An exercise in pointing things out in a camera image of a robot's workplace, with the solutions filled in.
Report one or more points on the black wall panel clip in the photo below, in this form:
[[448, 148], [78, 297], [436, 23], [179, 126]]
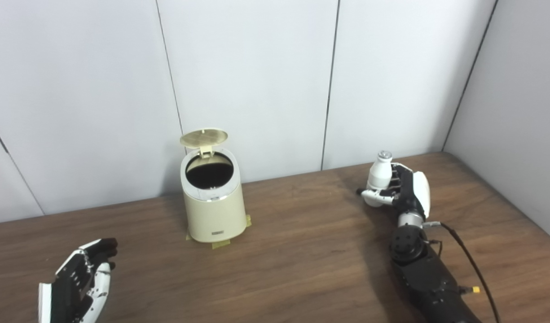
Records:
[[2, 144]]

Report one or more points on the cream round bin lid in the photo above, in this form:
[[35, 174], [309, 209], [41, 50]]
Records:
[[203, 138]]

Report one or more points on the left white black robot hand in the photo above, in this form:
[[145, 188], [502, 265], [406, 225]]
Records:
[[68, 291]]

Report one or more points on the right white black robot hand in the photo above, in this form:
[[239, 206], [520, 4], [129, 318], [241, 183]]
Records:
[[409, 193]]

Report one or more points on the cream-colored bin body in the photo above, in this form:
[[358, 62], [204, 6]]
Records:
[[214, 215]]

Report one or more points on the small white plastic bottle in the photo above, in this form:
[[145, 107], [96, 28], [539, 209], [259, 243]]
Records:
[[379, 175]]

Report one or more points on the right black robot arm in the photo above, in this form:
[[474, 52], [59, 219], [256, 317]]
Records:
[[427, 278]]

